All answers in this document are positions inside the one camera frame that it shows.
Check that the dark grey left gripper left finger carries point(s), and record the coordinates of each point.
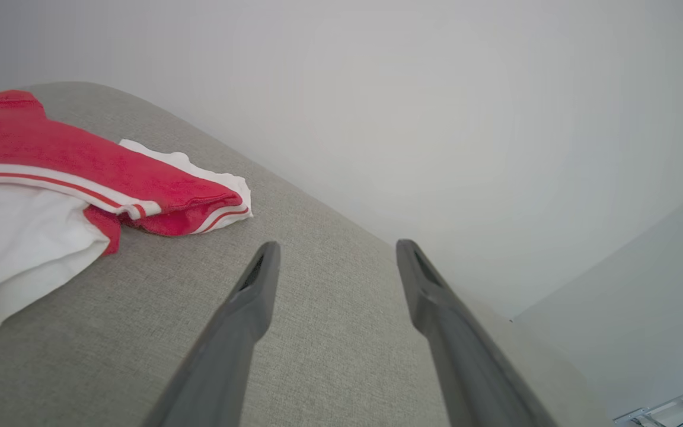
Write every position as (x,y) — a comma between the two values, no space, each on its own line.
(229,356)

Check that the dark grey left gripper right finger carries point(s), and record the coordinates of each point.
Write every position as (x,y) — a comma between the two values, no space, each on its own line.
(466,367)

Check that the red and white garment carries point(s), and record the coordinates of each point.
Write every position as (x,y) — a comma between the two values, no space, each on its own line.
(51,148)

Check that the grey fabric sofa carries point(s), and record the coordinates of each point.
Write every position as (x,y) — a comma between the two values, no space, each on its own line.
(329,356)

